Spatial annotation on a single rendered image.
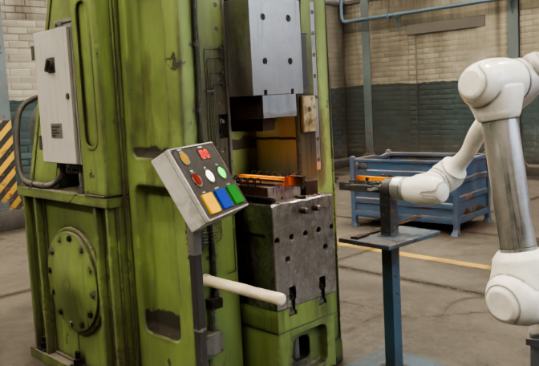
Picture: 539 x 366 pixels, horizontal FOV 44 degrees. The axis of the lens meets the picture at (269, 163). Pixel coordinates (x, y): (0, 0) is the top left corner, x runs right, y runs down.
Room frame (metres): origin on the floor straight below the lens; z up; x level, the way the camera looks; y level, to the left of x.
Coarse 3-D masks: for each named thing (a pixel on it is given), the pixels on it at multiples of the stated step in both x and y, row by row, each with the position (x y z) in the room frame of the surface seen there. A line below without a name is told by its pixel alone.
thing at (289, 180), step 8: (240, 176) 3.06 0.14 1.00; (248, 176) 3.02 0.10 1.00; (256, 176) 2.98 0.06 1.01; (264, 176) 2.96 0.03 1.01; (272, 176) 2.94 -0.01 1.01; (288, 176) 2.83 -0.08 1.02; (296, 176) 2.80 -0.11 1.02; (304, 176) 2.79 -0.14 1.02; (288, 184) 2.83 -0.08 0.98; (296, 184) 2.81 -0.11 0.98; (304, 184) 2.79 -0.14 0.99
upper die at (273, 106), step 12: (240, 96) 2.87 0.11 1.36; (252, 96) 2.81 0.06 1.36; (264, 96) 2.77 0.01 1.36; (276, 96) 2.82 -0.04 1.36; (288, 96) 2.87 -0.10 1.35; (240, 108) 2.87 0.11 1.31; (252, 108) 2.82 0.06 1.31; (264, 108) 2.77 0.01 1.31; (276, 108) 2.82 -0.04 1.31; (288, 108) 2.87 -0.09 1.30
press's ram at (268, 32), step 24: (240, 0) 2.77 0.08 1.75; (264, 0) 2.79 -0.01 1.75; (288, 0) 2.89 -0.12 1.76; (240, 24) 2.77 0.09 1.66; (264, 24) 2.79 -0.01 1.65; (288, 24) 2.89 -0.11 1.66; (240, 48) 2.78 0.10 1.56; (264, 48) 2.78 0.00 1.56; (288, 48) 2.88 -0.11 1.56; (240, 72) 2.79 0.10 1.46; (264, 72) 2.78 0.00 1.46; (288, 72) 2.88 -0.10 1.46
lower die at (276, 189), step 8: (240, 184) 2.94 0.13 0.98; (256, 184) 2.88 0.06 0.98; (264, 184) 2.85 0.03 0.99; (272, 184) 2.81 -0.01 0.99; (280, 184) 2.82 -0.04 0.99; (264, 192) 2.78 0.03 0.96; (272, 192) 2.79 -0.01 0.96; (280, 192) 2.82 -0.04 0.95; (288, 192) 2.85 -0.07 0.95; (296, 192) 2.89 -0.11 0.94; (280, 200) 2.82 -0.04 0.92
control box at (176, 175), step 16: (208, 144) 2.49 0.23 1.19; (160, 160) 2.24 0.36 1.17; (176, 160) 2.23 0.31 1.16; (192, 160) 2.33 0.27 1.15; (208, 160) 2.42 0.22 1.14; (160, 176) 2.24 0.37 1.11; (176, 176) 2.21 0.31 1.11; (176, 192) 2.22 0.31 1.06; (192, 192) 2.20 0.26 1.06; (208, 192) 2.28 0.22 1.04; (240, 192) 2.49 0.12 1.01; (192, 208) 2.20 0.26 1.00; (240, 208) 2.42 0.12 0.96; (192, 224) 2.20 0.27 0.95; (208, 224) 2.25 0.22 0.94
